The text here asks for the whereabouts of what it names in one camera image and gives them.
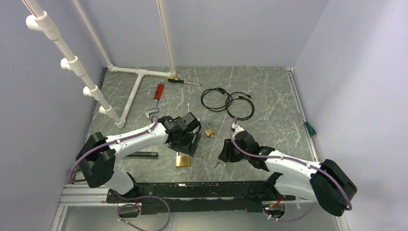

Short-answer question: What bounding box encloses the white PVC pipe frame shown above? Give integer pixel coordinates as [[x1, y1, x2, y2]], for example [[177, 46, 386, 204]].
[[21, 0, 177, 128]]

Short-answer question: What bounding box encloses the small brass padlock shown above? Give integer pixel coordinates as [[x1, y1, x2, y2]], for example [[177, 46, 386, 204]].
[[204, 123, 214, 138]]

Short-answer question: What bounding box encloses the yellow black screwdriver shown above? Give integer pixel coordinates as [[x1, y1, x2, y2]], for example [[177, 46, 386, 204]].
[[167, 77, 201, 86]]

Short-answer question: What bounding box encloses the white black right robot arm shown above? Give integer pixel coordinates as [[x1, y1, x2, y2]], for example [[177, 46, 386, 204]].
[[218, 130, 357, 217]]

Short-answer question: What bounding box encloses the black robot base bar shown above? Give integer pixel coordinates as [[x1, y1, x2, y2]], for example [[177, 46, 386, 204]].
[[106, 180, 294, 215]]

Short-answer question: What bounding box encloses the green handled screwdriver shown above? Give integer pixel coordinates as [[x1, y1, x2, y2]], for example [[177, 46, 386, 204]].
[[299, 112, 317, 137]]

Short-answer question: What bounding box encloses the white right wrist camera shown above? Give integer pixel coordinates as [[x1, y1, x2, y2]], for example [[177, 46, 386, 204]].
[[231, 123, 245, 139]]

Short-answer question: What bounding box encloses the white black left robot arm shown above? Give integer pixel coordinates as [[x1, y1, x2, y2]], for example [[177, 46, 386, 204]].
[[73, 113, 202, 202]]

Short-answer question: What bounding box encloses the black corrugated hose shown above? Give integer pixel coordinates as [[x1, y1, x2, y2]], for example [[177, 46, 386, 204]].
[[126, 152, 158, 159]]

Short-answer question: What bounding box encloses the large brass padlock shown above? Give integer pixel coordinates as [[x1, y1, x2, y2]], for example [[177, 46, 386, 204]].
[[175, 152, 191, 167]]

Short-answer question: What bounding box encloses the grey adjustable wrench red handle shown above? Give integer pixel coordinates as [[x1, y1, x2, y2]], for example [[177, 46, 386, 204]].
[[145, 81, 165, 119]]

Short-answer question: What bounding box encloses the black coiled cable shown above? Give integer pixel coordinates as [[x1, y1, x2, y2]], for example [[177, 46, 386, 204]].
[[200, 88, 255, 121]]

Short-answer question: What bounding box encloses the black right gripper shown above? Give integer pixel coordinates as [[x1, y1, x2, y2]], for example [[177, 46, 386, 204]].
[[218, 138, 250, 163]]

